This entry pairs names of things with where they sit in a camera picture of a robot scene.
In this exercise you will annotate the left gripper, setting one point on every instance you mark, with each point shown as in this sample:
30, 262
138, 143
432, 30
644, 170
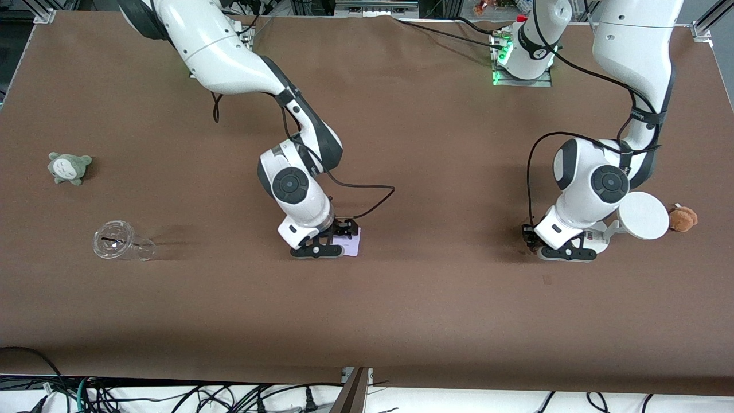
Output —
527, 234

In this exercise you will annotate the brown plush toy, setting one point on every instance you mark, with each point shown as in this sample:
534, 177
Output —
682, 219

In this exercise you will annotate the clear plastic cup with lid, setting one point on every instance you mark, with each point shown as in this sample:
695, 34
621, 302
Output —
137, 249

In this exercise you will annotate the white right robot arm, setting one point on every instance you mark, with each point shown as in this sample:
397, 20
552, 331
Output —
218, 51

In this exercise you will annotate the white card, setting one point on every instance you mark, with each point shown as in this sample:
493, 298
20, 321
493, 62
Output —
351, 246

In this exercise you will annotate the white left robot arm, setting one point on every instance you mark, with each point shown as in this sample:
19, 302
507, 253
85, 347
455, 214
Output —
636, 46

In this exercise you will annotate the aluminium frame profile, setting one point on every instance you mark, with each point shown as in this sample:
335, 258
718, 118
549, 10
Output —
702, 28
46, 12

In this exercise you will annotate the grey Totoro plush toy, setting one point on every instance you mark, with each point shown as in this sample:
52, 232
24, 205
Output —
67, 169

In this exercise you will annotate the small orange background toy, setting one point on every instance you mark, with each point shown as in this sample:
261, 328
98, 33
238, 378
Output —
480, 8

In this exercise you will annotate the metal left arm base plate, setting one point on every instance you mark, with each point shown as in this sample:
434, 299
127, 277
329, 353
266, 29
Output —
542, 84

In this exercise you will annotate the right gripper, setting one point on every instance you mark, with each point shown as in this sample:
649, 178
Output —
344, 228

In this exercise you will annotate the brown angled post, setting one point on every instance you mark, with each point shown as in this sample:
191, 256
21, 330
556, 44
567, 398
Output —
352, 393

